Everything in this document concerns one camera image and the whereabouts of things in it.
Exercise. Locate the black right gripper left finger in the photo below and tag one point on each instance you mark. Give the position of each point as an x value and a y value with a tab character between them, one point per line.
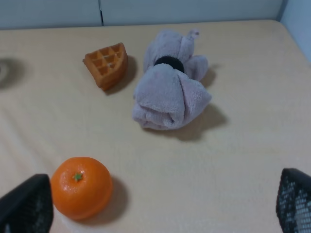
28	208

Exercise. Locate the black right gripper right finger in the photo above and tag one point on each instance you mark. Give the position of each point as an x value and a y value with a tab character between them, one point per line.
293	203

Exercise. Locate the orange toy mandarin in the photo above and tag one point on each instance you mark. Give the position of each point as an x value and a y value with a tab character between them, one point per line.
81	188

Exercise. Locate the orange toy waffle slice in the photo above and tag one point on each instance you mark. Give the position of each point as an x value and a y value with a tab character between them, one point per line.
108	65

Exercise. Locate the purple towel with black band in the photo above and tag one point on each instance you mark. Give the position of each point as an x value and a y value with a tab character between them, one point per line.
169	94

